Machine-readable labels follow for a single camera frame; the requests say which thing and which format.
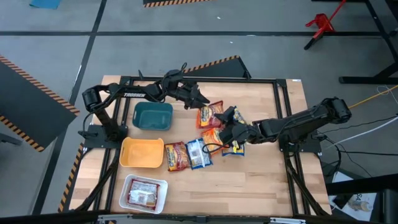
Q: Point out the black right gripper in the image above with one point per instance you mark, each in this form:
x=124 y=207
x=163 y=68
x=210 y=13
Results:
x=244 y=133

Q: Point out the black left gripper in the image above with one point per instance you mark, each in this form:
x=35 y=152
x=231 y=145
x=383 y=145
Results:
x=186 y=93

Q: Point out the orange Maruchan noodle packet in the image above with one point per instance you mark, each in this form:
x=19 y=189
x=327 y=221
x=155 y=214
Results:
x=211 y=137

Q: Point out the red Maruchan noodle packet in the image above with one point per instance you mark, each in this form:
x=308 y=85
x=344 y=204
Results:
x=176 y=157
x=143 y=194
x=208 y=116

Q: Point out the yellow plastic bin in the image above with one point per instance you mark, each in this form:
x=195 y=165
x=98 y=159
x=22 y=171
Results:
x=141 y=154

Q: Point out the white plastic bin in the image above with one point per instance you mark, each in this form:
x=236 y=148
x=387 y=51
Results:
x=146 y=176

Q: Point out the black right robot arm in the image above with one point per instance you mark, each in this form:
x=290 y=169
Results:
x=295 y=124

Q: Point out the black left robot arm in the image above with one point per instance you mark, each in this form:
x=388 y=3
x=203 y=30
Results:
x=133 y=94

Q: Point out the teal plastic bin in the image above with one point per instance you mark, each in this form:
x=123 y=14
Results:
x=152 y=116

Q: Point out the hazard tape strip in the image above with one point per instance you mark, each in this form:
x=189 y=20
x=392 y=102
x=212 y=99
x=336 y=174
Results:
x=70 y=183

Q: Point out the white paper sheet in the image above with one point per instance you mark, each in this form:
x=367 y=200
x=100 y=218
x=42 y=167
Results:
x=360 y=214

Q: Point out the large hazard-striped black mat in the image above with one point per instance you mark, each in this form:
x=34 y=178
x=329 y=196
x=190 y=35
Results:
x=25 y=105

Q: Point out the blue floor mat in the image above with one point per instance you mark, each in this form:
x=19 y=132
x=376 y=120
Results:
x=45 y=3

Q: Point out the black equipment stand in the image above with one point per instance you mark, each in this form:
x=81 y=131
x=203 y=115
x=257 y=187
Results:
x=388 y=205

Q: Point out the dark desk foot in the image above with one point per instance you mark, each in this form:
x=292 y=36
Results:
x=9 y=139

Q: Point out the black aluminium table frame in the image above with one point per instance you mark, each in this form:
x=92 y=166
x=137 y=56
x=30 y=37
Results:
x=248 y=80

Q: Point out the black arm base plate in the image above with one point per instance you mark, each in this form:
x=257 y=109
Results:
x=93 y=141
x=311 y=147

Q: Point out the black rail with silver brackets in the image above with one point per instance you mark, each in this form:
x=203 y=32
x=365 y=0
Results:
x=199 y=219

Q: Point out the black desk frame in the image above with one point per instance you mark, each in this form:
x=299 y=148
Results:
x=367 y=80

